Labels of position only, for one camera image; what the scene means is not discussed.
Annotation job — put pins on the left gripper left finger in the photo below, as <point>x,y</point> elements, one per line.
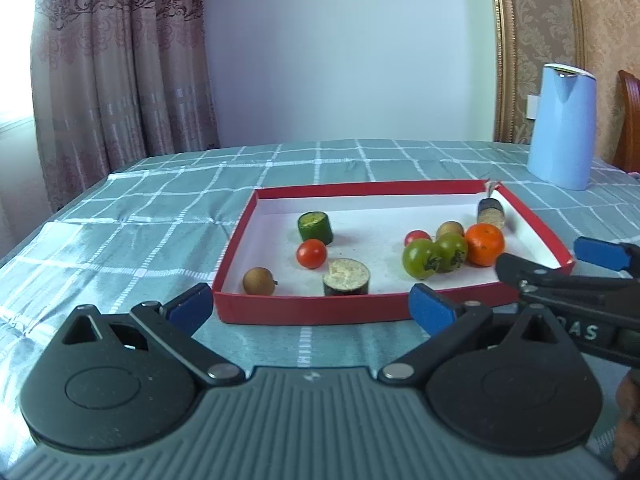
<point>111,382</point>

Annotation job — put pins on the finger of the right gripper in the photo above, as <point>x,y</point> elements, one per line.
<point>527,276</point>
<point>611,256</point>

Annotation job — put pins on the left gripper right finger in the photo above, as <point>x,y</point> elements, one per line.
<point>514,384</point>

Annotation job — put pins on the orange mandarin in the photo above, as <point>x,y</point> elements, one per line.
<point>485,244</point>

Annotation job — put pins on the green tomato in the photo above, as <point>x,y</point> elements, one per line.
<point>453,250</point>
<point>421,258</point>

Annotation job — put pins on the brown longan fruit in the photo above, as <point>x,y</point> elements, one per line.
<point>259,282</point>
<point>449,227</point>

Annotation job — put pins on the red cherry tomato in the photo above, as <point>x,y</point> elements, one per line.
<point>416,235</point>
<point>311,254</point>

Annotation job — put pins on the large dark sugarcane piece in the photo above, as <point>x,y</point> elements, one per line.
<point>346,277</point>

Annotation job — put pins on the green cucumber piece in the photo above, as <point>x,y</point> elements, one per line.
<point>315,225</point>

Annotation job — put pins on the person right hand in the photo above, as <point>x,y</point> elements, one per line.
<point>627,435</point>

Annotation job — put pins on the wooden headboard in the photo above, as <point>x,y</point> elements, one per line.
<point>627,156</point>

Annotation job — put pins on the light blue electric kettle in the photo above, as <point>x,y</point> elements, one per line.
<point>564,136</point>

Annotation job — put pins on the green checked bed sheet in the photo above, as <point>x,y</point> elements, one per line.
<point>159,226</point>

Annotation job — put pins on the red cardboard box tray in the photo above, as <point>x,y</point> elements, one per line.
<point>369,221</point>

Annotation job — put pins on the pink patterned curtain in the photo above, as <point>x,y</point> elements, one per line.
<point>114,82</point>

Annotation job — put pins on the white wall switch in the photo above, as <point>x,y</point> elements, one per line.
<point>532,106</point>

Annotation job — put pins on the gold wall frame moulding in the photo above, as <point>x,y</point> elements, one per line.
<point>529,34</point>

